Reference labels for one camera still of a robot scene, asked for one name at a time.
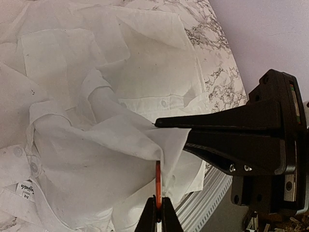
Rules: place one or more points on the aluminium front rail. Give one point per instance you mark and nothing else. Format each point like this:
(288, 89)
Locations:
(197, 207)

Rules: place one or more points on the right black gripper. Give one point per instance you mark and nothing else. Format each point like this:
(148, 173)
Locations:
(270, 158)

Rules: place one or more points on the white button shirt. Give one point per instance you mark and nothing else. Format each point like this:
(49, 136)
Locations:
(81, 84)

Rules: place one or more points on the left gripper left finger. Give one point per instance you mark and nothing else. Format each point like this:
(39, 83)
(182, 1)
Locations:
(148, 219)

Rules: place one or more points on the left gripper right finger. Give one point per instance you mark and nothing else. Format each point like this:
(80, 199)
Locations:
(169, 219)

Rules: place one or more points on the red round brooch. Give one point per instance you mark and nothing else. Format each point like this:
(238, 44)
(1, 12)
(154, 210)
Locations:
(158, 196)

